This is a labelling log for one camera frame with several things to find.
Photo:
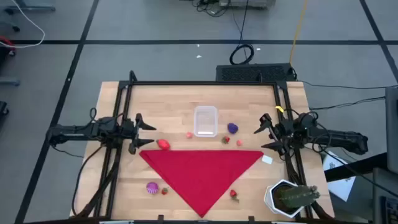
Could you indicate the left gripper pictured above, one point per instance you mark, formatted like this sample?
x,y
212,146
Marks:
x,y
129,132

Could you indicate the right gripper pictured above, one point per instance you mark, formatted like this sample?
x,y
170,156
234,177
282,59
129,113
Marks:
x,y
283,132

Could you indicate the large pink ball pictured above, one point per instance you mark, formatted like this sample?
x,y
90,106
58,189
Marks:
x,y
163,144

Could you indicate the small pink toy ball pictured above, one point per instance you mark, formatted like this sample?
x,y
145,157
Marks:
x,y
239,142
189,135

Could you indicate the dark purple toy fruit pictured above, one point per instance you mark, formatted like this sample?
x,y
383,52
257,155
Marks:
x,y
232,128

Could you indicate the red strawberry with green leaves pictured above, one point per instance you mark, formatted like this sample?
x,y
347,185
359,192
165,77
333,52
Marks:
x,y
164,191
233,193
226,140

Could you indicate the purple striped toy ball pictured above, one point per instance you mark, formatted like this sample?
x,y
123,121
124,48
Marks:
x,y
152,188

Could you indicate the clear plastic tupperware container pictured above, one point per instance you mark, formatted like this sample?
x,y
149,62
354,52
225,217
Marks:
x,y
205,121

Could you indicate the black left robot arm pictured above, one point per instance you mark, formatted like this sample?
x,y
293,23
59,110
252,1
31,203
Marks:
x,y
71,130

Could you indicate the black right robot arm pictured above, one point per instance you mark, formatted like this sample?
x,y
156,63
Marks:
x,y
335,138

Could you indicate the small white card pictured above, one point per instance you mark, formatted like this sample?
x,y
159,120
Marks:
x,y
267,159

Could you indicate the yellow tag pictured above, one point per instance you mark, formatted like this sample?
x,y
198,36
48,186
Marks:
x,y
279,109

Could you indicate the black computer case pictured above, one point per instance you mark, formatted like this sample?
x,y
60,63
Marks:
x,y
248,73

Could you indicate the white hexagonal plant pot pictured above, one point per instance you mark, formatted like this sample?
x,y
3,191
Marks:
x,y
269,199

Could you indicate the green cactus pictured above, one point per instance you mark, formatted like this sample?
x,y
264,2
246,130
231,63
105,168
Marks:
x,y
295,196

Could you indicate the red cloth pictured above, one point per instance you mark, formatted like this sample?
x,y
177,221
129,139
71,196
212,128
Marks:
x,y
202,177

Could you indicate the white printed paper sheets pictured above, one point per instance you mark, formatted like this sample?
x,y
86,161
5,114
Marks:
x,y
342,186

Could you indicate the grey cabinet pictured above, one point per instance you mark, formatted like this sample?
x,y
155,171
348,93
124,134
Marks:
x,y
392,130

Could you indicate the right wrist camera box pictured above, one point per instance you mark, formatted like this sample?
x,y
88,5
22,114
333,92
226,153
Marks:
x,y
303,123

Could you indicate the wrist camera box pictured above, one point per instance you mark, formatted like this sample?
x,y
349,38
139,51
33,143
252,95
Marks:
x,y
105,124
303,123

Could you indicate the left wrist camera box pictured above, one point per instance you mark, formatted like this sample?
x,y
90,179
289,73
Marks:
x,y
105,124

